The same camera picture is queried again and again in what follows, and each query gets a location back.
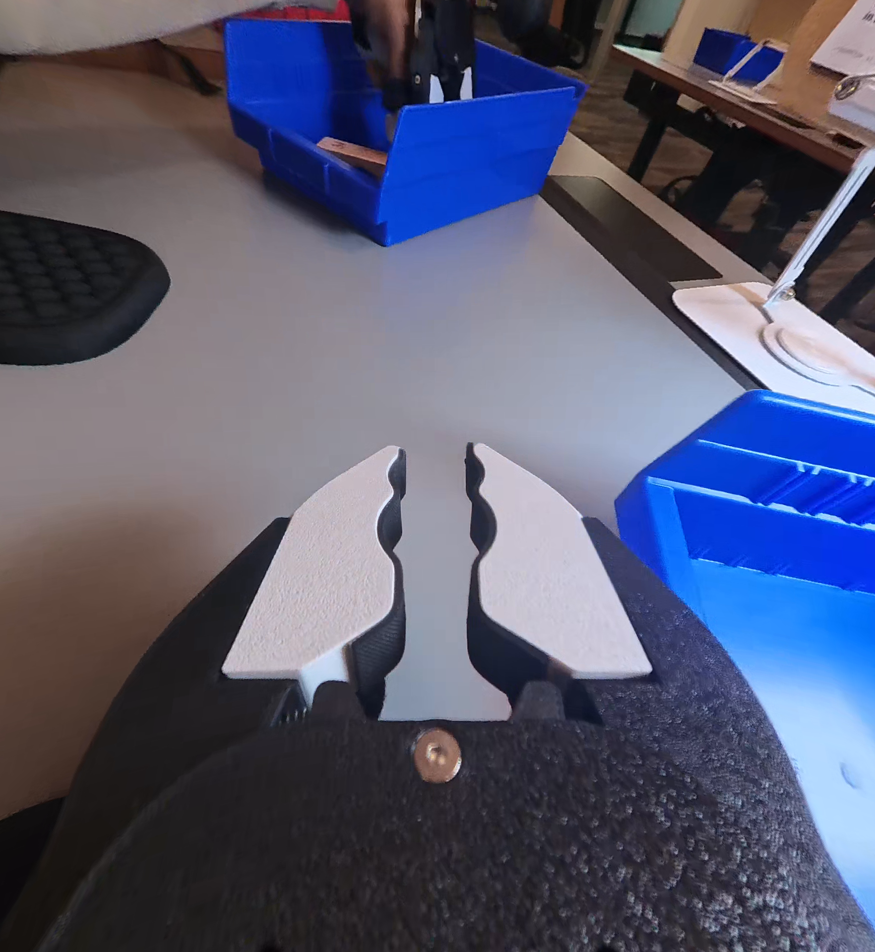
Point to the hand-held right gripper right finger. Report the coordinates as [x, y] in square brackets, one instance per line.
[556, 587]

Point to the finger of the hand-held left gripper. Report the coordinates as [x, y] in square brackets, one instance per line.
[437, 89]
[466, 83]

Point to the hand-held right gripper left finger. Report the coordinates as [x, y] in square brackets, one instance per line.
[318, 587]

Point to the natural wooden arch block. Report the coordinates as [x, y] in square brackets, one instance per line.
[356, 155]

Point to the person's left hand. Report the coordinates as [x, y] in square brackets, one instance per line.
[385, 37]

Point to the small blue plastic bin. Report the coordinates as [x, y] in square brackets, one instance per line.
[720, 52]

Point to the white document stand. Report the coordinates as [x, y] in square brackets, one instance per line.
[742, 91]
[728, 320]

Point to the wooden desk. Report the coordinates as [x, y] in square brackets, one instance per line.
[802, 123]

